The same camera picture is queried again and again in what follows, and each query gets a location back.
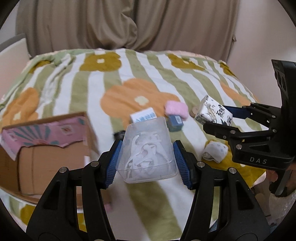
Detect white black patterned box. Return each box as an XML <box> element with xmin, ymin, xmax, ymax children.
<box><xmin>194</xmin><ymin>95</ymin><xmax>233</xmax><ymax>126</ymax></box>

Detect small blue grey box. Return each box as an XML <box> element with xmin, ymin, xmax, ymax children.
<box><xmin>167</xmin><ymin>115</ymin><xmax>184</xmax><ymax>132</ymax></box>

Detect pink fluffy cloth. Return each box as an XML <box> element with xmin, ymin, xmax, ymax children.
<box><xmin>165</xmin><ymin>100</ymin><xmax>189</xmax><ymax>120</ymax></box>

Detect clear plastic box white items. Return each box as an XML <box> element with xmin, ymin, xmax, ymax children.
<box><xmin>116</xmin><ymin>116</ymin><xmax>178</xmax><ymax>184</ymax></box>

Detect white blue text carton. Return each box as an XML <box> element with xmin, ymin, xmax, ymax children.
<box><xmin>130</xmin><ymin>108</ymin><xmax>157</xmax><ymax>123</ymax></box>

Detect small black jar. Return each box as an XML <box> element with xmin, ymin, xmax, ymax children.
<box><xmin>113</xmin><ymin>130</ymin><xmax>125</xmax><ymax>141</ymax></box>

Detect person right hand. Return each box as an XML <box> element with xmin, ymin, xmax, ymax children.
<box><xmin>265</xmin><ymin>170</ymin><xmax>296</xmax><ymax>193</ymax></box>

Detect small wooden round piece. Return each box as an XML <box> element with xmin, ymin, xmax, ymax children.
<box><xmin>189</xmin><ymin>106</ymin><xmax>200</xmax><ymax>118</ymax></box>

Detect open cardboard box pink lining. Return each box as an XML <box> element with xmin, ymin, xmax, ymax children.
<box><xmin>1</xmin><ymin>112</ymin><xmax>99</xmax><ymax>204</ymax></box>

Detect beige curtain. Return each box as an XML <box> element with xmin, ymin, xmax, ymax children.
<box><xmin>16</xmin><ymin>0</ymin><xmax>240</xmax><ymax>61</ymax></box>

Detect floral striped blanket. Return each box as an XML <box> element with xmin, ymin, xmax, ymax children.
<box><xmin>1</xmin><ymin>49</ymin><xmax>256</xmax><ymax>240</ymax></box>

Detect cream headboard cushion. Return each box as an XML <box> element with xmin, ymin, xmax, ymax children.
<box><xmin>0</xmin><ymin>37</ymin><xmax>31</xmax><ymax>98</ymax></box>

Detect grey bed headboard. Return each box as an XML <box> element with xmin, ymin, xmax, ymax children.
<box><xmin>1</xmin><ymin>34</ymin><xmax>31</xmax><ymax>61</ymax></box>

